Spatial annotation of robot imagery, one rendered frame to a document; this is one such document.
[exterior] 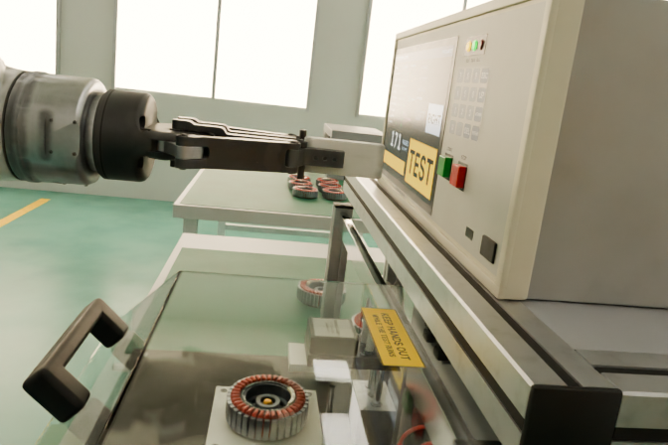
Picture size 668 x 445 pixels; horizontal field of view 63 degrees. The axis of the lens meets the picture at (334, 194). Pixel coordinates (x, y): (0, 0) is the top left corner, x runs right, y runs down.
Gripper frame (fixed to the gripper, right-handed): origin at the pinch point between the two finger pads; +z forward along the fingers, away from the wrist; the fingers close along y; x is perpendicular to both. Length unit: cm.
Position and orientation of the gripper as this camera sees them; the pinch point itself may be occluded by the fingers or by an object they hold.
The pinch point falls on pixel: (343, 157)
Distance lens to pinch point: 48.5
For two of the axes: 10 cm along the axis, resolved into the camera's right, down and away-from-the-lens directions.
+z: 9.9, 0.9, 1.3
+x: 1.1, -9.7, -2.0
